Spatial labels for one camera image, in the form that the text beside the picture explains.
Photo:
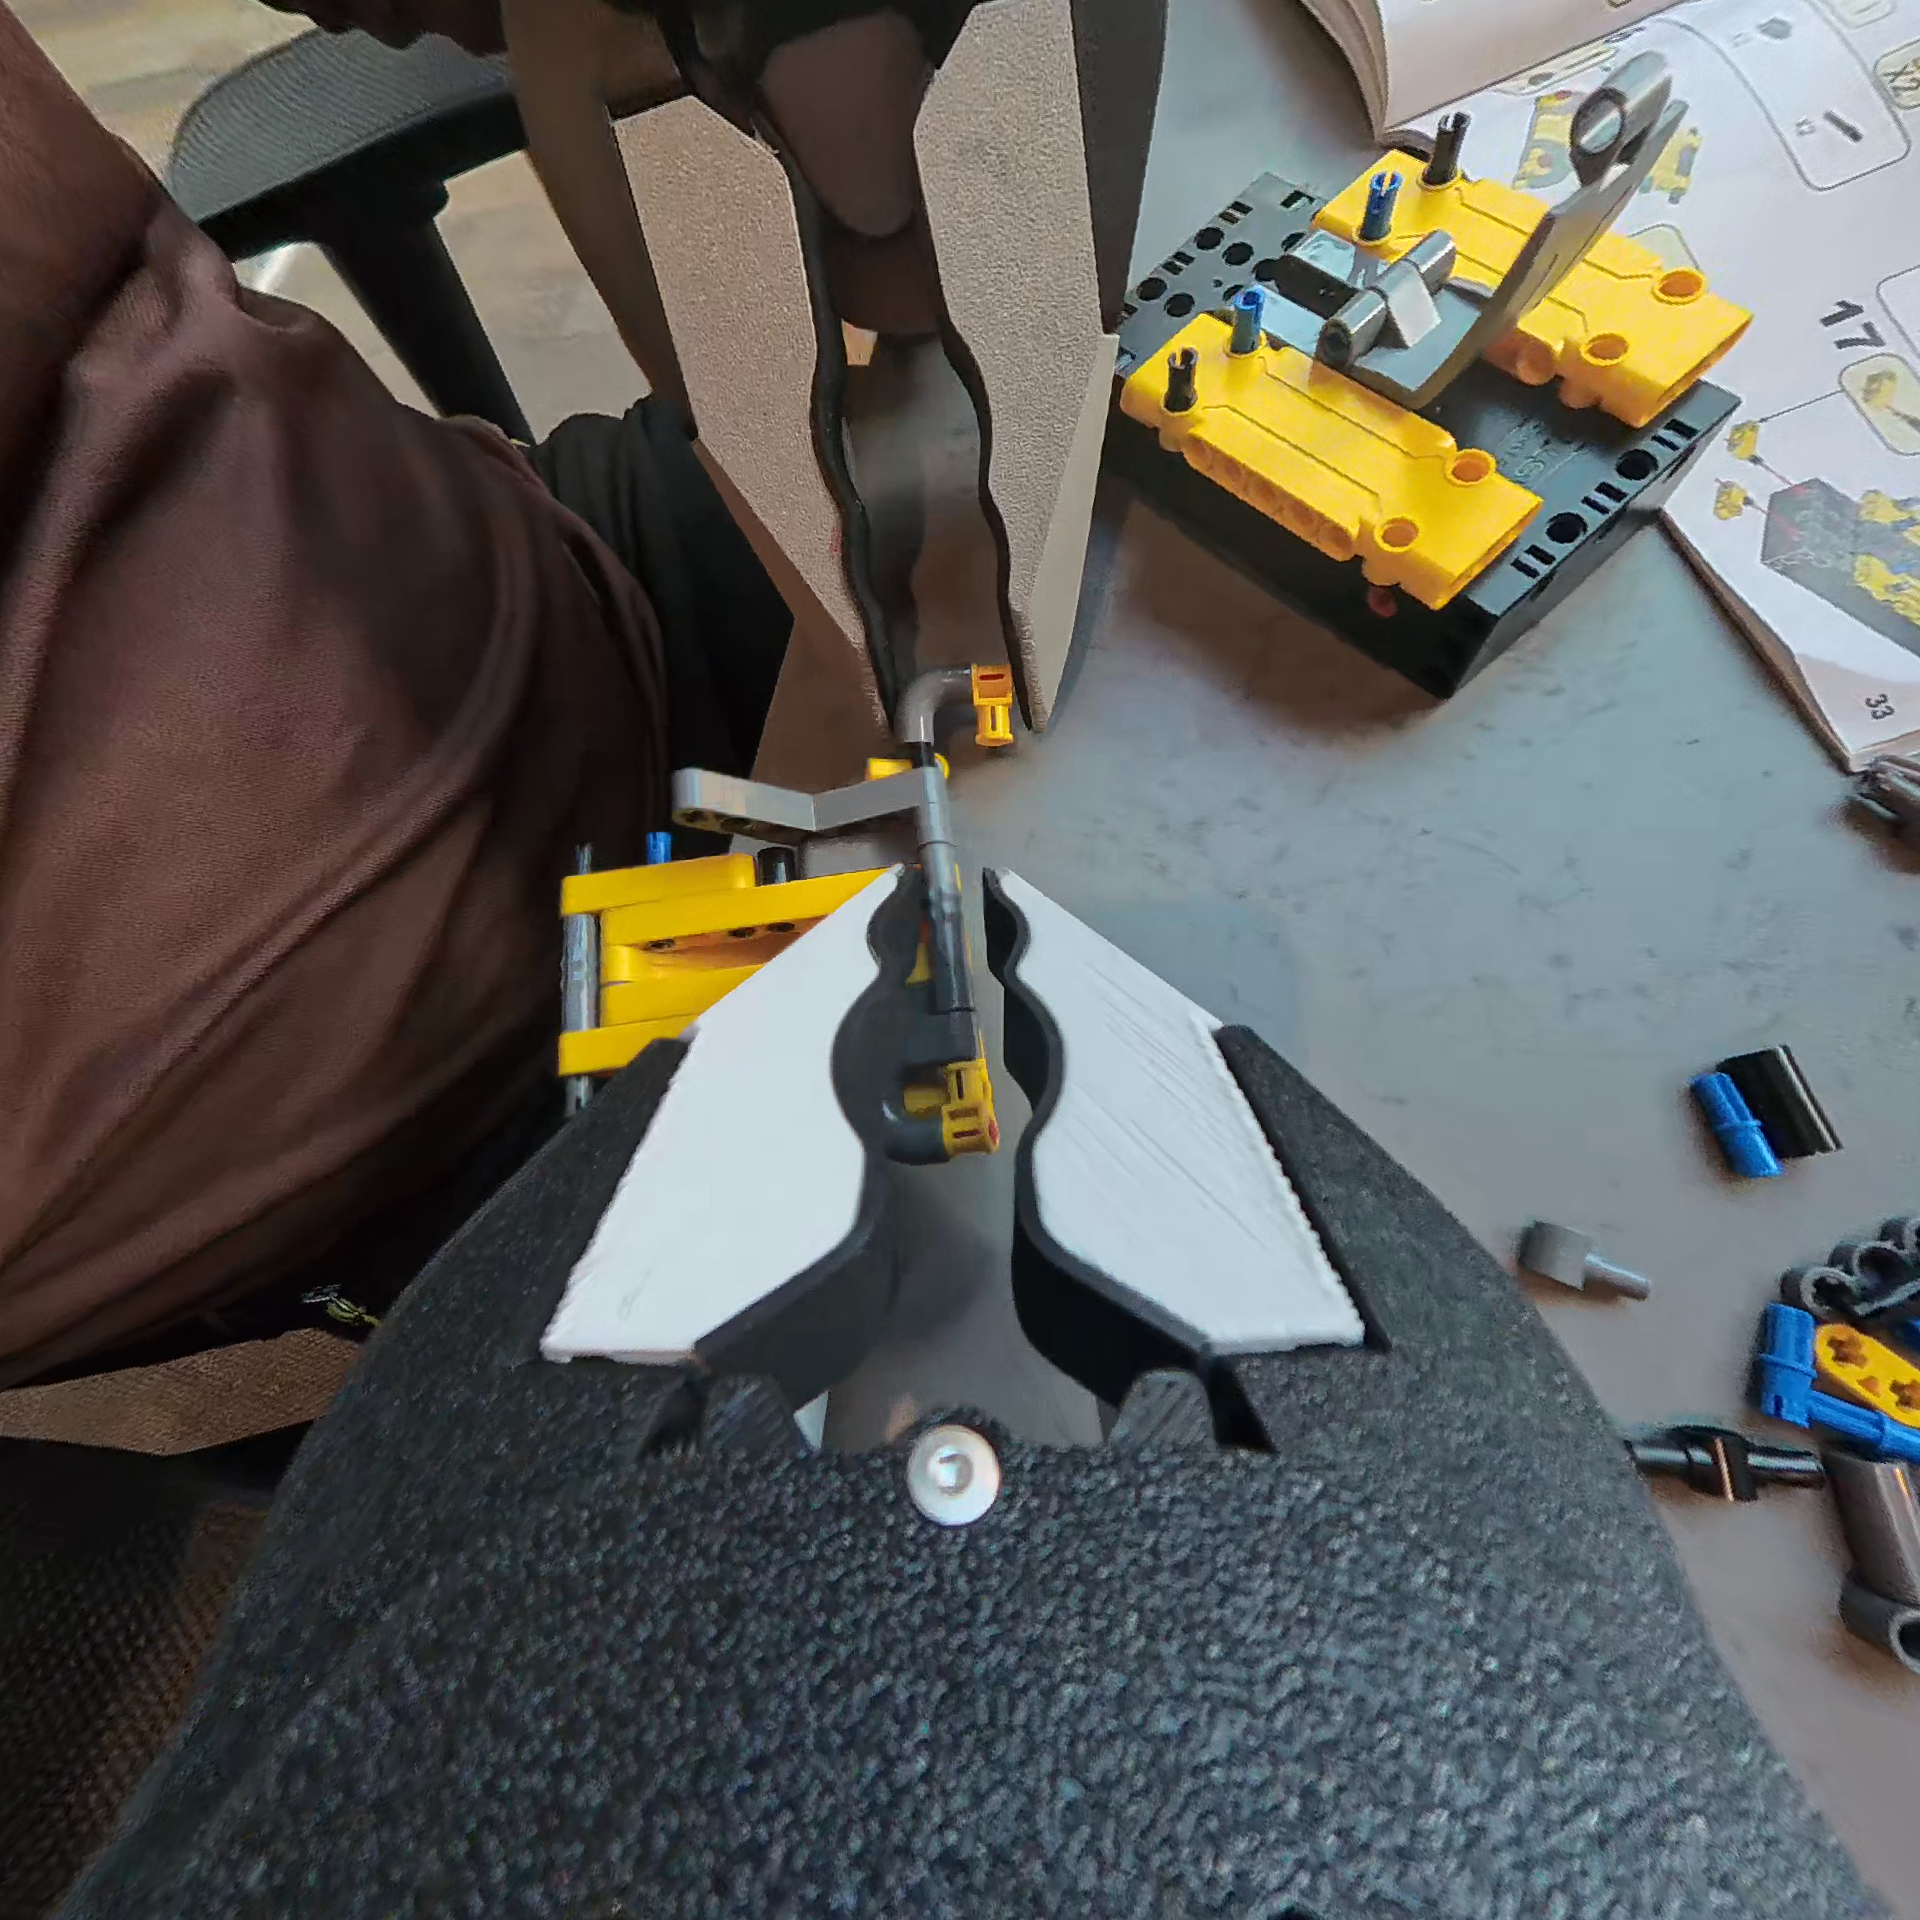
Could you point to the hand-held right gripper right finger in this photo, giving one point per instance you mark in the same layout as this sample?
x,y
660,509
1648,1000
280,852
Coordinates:
x,y
1185,1184

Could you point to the black base yellow panel assembly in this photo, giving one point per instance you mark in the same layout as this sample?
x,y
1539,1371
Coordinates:
x,y
1349,451

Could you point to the black and blue connector piece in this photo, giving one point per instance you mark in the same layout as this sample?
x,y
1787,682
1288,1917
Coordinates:
x,y
1769,1109

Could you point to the yellow panel vehicle assembly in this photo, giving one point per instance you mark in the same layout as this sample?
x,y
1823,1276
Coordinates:
x,y
692,944

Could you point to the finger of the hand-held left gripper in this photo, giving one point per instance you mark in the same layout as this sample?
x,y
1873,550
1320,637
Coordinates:
x,y
1020,270
734,330

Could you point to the black pin connector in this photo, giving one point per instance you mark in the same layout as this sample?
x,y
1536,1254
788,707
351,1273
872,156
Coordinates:
x,y
1711,1462

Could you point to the open instruction booklet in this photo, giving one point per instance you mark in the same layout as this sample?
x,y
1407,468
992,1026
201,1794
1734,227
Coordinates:
x,y
1799,299

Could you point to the small grey pin piece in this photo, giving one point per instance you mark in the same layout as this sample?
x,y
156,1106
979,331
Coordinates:
x,y
1559,1252

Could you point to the pile of small building pieces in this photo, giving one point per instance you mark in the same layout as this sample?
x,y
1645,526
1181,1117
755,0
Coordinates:
x,y
1861,1394

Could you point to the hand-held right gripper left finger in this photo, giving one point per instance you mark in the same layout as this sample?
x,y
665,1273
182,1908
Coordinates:
x,y
720,1184

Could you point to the grey desk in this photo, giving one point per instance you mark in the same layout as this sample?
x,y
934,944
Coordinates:
x,y
1349,931

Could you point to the person's left hand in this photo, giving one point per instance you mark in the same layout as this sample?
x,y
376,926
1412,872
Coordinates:
x,y
862,165

